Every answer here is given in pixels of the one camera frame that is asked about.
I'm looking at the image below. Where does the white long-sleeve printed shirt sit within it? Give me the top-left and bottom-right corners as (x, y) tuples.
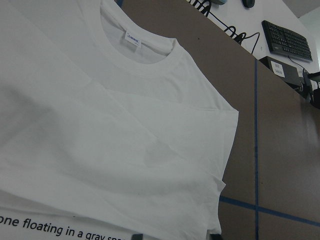
(0, 0), (238, 240)

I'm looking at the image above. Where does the black keyboard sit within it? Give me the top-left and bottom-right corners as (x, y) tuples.
(261, 20), (313, 62)

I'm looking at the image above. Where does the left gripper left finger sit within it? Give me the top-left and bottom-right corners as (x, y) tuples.
(131, 233), (144, 240)

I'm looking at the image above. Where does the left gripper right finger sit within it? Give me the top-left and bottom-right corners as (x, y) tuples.
(210, 234), (221, 240)

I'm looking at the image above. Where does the black box with label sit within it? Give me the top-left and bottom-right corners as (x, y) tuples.
(259, 56), (302, 88)

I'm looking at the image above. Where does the black computer mouse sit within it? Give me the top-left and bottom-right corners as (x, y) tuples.
(242, 0), (256, 9)

